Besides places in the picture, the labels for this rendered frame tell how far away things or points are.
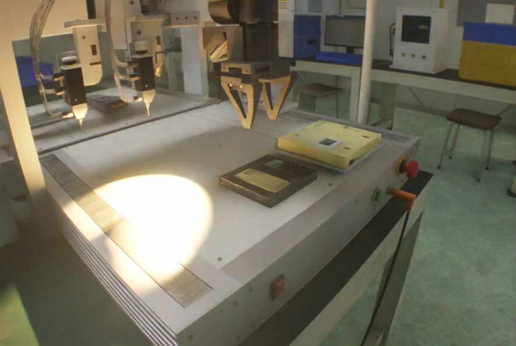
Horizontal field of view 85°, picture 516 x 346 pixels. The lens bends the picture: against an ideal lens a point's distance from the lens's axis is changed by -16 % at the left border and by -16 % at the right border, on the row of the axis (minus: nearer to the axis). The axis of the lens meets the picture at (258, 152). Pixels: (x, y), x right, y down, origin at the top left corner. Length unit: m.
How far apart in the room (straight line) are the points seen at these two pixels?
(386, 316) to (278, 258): 0.85
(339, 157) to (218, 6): 0.33
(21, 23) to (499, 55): 2.71
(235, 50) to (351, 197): 0.29
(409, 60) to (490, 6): 1.77
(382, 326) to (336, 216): 0.81
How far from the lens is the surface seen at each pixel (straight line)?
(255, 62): 0.47
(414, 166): 0.74
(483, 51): 2.79
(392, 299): 1.17
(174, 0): 0.62
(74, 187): 0.66
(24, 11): 0.63
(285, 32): 1.02
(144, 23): 0.57
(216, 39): 0.54
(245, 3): 0.48
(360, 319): 1.49
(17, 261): 0.71
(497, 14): 4.45
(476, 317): 1.67
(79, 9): 0.66
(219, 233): 0.46
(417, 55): 2.94
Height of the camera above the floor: 1.12
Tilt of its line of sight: 22 degrees down
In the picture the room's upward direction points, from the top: 1 degrees counter-clockwise
